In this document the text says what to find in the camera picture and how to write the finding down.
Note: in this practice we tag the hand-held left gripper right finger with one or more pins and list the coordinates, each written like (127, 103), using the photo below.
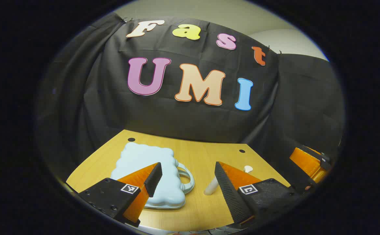
(226, 189)

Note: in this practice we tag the light blue suitcase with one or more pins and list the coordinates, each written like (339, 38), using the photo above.
(137, 160)

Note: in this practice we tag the white pump bottle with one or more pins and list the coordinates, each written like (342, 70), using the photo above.
(248, 168)

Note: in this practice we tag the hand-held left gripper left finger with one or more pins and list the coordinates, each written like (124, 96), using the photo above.
(154, 179)

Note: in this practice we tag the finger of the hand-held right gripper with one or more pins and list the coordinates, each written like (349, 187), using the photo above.
(304, 160)

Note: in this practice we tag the white squeeze tube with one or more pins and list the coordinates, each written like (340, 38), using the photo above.
(211, 186)

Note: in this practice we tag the black backdrop cloth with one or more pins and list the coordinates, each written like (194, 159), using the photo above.
(193, 124)

